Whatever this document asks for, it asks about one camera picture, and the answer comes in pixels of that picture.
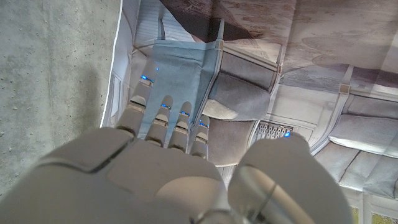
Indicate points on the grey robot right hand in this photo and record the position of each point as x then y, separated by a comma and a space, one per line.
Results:
140, 183

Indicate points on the printed room backdrop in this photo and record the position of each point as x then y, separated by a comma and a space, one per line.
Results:
248, 77

